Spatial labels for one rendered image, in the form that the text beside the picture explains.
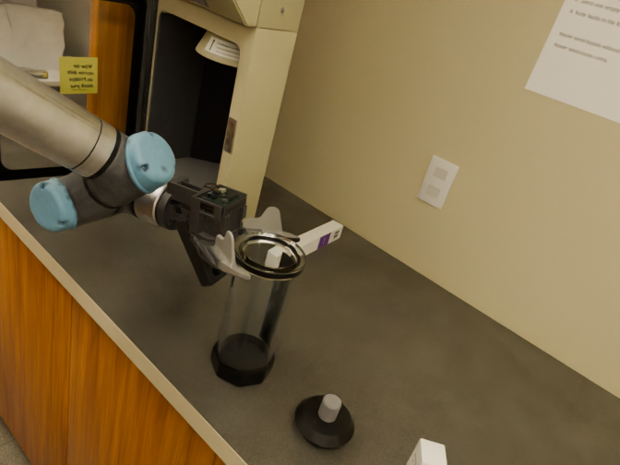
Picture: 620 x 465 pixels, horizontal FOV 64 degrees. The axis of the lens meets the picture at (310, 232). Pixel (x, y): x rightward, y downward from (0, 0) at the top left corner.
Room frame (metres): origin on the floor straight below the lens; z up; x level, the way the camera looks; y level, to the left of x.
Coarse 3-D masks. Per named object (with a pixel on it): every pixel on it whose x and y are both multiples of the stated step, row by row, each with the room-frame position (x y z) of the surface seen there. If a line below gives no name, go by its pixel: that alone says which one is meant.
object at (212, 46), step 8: (208, 32) 1.06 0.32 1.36; (200, 40) 1.07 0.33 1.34; (208, 40) 1.04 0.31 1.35; (216, 40) 1.03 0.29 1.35; (224, 40) 1.03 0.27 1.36; (200, 48) 1.04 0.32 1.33; (208, 48) 1.03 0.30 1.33; (216, 48) 1.02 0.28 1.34; (224, 48) 1.02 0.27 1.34; (232, 48) 1.02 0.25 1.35; (208, 56) 1.02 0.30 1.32; (216, 56) 1.01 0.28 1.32; (224, 56) 1.01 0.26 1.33; (232, 56) 1.01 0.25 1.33; (224, 64) 1.01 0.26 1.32; (232, 64) 1.01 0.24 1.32
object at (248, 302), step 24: (240, 240) 0.62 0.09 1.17; (264, 240) 0.66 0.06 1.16; (288, 240) 0.66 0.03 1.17; (264, 264) 0.66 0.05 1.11; (288, 264) 0.65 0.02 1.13; (240, 288) 0.58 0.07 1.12; (264, 288) 0.58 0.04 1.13; (288, 288) 0.60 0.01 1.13; (240, 312) 0.58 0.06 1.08; (264, 312) 0.58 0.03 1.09; (240, 336) 0.57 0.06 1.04; (264, 336) 0.58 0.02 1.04; (240, 360) 0.57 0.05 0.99; (264, 360) 0.59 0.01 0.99
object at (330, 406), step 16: (304, 400) 0.55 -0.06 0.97; (320, 400) 0.56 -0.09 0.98; (336, 400) 0.54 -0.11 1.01; (304, 416) 0.52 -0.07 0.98; (320, 416) 0.52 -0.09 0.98; (336, 416) 0.53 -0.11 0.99; (304, 432) 0.50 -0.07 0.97; (320, 432) 0.50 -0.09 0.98; (336, 432) 0.51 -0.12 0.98; (352, 432) 0.53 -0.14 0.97
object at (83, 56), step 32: (0, 0) 0.88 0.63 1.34; (32, 0) 0.92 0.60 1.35; (64, 0) 0.96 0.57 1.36; (96, 0) 1.01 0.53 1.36; (0, 32) 0.88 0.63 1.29; (32, 32) 0.92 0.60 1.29; (64, 32) 0.96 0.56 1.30; (96, 32) 1.01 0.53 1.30; (128, 32) 1.06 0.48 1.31; (32, 64) 0.92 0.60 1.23; (64, 64) 0.96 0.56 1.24; (96, 64) 1.01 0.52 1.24; (128, 64) 1.07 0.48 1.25; (96, 96) 1.02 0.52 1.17; (32, 160) 0.92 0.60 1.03
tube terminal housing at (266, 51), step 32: (160, 0) 1.09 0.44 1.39; (288, 0) 0.99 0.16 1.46; (224, 32) 0.98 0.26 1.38; (256, 32) 0.94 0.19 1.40; (288, 32) 1.01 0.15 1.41; (256, 64) 0.95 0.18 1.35; (288, 64) 1.02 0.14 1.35; (256, 96) 0.97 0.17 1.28; (256, 128) 0.98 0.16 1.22; (224, 160) 0.95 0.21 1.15; (256, 160) 1.00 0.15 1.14; (256, 192) 1.02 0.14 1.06
